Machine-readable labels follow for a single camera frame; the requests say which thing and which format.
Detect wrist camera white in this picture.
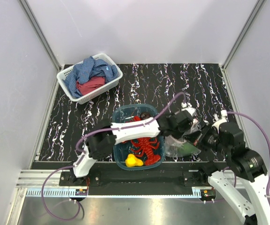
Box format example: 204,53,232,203
212,110,228,132
180,102,196,122

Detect red fake lobster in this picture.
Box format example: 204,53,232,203
125,116,162,165

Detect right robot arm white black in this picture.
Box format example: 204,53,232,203
186,122,270,225

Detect blue patterned cloth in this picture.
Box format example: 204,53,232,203
63,56,118,98

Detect red cloth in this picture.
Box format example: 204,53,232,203
76,76,105,96

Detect clear zip top bag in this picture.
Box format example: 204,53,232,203
164,119,201,158

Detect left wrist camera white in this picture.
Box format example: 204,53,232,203
180,102,196,122

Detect dark fake plum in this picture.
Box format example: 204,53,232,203
140,112,151,120

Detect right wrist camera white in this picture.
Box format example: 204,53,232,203
212,110,228,132

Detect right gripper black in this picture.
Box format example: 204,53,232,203
182,122,230,156

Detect yellow fake fruit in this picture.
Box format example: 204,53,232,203
125,154,144,167

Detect purple cable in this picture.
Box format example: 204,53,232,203
41,91,187,221
226,111,270,225

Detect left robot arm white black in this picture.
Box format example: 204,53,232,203
69,108,196,186

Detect green fake vegetable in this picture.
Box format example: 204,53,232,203
178,142,201,157

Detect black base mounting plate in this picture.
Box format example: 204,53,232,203
59,169,209,187

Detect aluminium frame rail front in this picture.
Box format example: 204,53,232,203
16,170,62,188

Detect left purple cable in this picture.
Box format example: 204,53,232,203
41,91,187,221

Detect blue plastic container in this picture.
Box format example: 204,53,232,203
112,104,165,171

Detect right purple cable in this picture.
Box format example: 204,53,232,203
226,111,270,225

